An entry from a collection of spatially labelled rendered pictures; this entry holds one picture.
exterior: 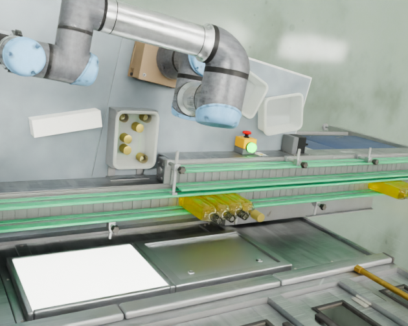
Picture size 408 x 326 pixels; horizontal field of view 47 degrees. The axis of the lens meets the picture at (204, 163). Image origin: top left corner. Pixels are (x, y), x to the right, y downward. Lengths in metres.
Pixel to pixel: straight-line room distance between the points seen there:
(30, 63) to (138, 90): 0.89
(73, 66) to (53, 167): 0.81
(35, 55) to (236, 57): 0.47
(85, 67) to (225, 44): 0.34
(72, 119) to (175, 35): 0.70
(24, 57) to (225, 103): 0.48
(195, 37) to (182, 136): 0.87
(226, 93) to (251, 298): 0.67
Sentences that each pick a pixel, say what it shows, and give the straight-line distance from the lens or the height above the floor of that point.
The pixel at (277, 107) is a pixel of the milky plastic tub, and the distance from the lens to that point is 2.22.
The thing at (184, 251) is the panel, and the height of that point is 1.10.
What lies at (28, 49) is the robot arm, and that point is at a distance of 1.01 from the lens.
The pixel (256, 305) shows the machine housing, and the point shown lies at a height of 1.44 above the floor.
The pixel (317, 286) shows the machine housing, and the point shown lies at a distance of 1.70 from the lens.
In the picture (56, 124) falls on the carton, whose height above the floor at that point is 0.81.
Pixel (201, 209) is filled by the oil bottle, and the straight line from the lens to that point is 1.73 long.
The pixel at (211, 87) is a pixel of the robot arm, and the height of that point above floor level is 1.44.
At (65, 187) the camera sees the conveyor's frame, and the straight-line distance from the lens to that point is 1.72.
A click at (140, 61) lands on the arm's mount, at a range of 1.75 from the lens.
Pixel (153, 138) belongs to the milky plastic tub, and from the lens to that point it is 1.82.
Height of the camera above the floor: 2.44
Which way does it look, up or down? 55 degrees down
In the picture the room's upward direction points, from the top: 117 degrees clockwise
